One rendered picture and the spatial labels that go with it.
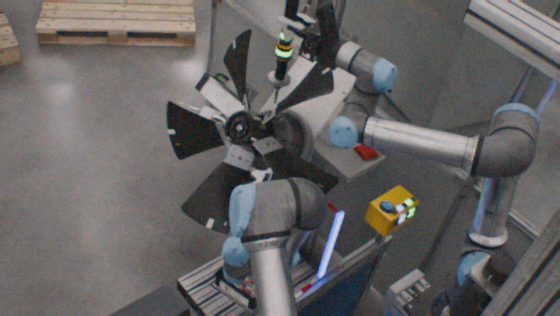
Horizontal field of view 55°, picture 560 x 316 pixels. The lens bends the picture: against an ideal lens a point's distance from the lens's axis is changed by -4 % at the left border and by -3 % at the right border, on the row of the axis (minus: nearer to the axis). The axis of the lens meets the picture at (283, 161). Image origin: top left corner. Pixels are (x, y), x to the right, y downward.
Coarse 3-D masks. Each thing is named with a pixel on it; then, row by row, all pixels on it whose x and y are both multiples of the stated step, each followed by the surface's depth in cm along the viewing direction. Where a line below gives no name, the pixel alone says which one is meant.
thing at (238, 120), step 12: (228, 120) 185; (240, 120) 183; (252, 120) 180; (228, 132) 184; (240, 132) 183; (252, 132) 179; (264, 132) 185; (276, 132) 190; (240, 144) 181; (252, 144) 183
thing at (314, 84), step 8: (320, 64) 182; (312, 72) 183; (320, 72) 178; (328, 72) 175; (304, 80) 184; (312, 80) 178; (320, 80) 174; (328, 80) 172; (296, 88) 184; (304, 88) 177; (312, 88) 174; (320, 88) 172; (328, 88) 170; (288, 96) 183; (296, 96) 177; (304, 96) 174; (312, 96) 172; (280, 104) 184; (288, 104) 178; (296, 104) 174
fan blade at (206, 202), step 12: (216, 168) 186; (228, 168) 187; (240, 168) 188; (204, 180) 186; (216, 180) 186; (228, 180) 187; (240, 180) 188; (204, 192) 187; (216, 192) 186; (228, 192) 187; (192, 204) 187; (204, 204) 187; (216, 204) 187; (228, 204) 187; (192, 216) 187; (204, 216) 187; (216, 216) 187; (228, 216) 188; (216, 228) 187; (228, 228) 187
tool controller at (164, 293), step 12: (168, 288) 133; (144, 300) 130; (156, 300) 130; (168, 300) 130; (180, 300) 130; (120, 312) 127; (132, 312) 126; (144, 312) 126; (156, 312) 126; (168, 312) 126; (180, 312) 126
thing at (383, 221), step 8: (392, 192) 192; (400, 192) 193; (408, 192) 193; (376, 200) 188; (384, 200) 189; (392, 200) 189; (400, 200) 190; (416, 200) 191; (376, 208) 186; (408, 208) 188; (368, 216) 191; (376, 216) 187; (384, 216) 184; (392, 216) 184; (400, 216) 187; (376, 224) 189; (384, 224) 186; (392, 224) 185; (400, 224) 192; (384, 232) 187
